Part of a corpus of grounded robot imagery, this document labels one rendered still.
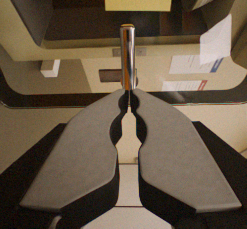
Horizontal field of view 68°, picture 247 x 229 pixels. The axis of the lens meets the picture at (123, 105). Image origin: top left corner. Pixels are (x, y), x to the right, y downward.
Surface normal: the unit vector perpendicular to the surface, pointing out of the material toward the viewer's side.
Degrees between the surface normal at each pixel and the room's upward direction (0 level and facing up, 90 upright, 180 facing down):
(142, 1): 90
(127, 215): 90
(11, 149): 0
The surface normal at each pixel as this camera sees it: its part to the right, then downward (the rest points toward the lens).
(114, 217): -0.05, -0.51
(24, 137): 1.00, -0.02
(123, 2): -0.03, 0.54
